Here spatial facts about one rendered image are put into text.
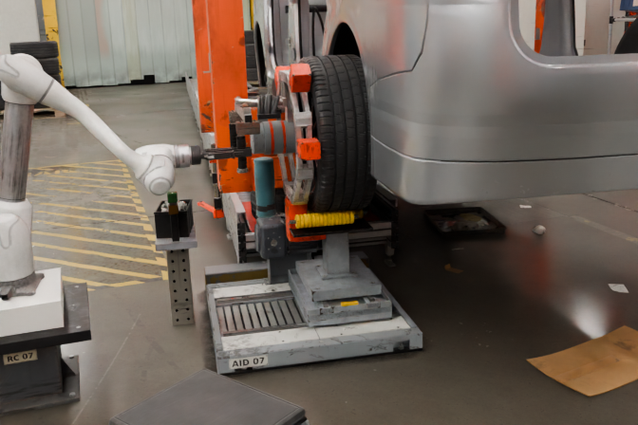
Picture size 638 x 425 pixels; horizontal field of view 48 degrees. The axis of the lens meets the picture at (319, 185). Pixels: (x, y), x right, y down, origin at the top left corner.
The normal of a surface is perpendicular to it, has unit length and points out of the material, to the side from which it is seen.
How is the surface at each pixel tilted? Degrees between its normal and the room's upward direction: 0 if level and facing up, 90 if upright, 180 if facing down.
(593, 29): 90
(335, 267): 90
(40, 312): 90
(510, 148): 107
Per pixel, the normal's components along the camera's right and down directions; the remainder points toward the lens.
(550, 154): 0.08, 0.53
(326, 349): 0.21, 0.22
